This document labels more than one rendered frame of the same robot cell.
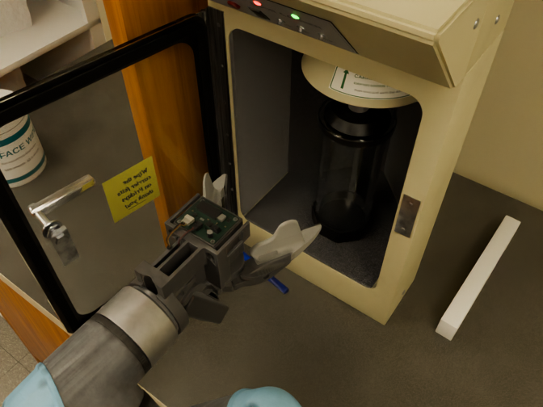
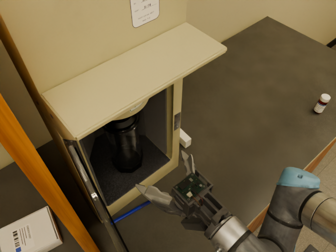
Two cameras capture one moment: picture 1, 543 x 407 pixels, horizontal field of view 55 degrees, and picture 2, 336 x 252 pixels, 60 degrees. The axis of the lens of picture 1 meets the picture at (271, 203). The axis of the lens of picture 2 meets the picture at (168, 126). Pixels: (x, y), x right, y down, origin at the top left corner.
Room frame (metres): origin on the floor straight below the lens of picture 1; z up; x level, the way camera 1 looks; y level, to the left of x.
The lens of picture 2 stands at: (0.33, 0.35, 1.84)
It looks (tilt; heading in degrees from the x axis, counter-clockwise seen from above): 51 degrees down; 283
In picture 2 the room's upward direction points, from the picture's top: straight up
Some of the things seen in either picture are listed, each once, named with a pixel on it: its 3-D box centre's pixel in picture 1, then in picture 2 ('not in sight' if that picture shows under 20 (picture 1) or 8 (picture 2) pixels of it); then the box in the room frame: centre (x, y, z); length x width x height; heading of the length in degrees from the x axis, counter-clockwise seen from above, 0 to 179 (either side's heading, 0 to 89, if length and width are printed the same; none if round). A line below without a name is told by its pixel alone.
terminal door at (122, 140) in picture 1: (128, 190); (116, 245); (0.48, 0.19, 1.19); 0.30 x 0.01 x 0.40; 135
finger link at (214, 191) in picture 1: (210, 192); (152, 191); (0.43, 0.07, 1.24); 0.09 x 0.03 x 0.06; 178
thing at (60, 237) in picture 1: (63, 245); not in sight; (0.39, 0.26, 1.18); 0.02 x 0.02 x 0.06; 45
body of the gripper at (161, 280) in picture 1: (193, 264); (200, 204); (0.32, 0.08, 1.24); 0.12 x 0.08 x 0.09; 144
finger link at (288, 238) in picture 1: (288, 236); (189, 162); (0.36, -0.02, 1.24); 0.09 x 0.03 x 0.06; 110
